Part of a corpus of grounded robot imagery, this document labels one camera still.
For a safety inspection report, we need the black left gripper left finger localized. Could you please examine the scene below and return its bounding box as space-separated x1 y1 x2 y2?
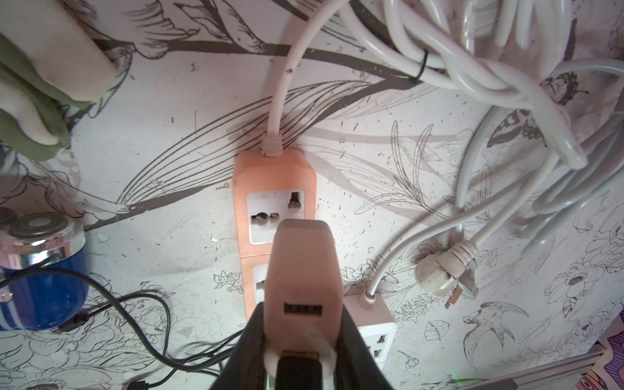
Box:
210 302 267 390

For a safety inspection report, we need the black charging cable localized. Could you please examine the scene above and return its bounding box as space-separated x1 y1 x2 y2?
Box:
0 265 245 390

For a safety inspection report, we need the pink power strip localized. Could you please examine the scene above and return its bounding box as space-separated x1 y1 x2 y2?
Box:
232 149 317 318

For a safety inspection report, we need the white coiled power cord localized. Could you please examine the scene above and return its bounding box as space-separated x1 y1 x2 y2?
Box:
260 0 624 308

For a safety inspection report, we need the blue shaver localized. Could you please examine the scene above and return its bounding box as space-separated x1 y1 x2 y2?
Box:
1 207 89 332

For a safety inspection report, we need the pink USB charger adapter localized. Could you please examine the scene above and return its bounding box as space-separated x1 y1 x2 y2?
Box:
263 219 344 380

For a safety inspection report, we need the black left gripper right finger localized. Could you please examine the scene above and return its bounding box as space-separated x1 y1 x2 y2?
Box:
333 306 393 390

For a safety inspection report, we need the white power strip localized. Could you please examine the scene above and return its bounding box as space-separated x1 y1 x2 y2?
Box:
343 295 398 370

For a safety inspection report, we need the white power plug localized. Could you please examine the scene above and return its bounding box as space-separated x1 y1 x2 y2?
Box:
415 240 479 309

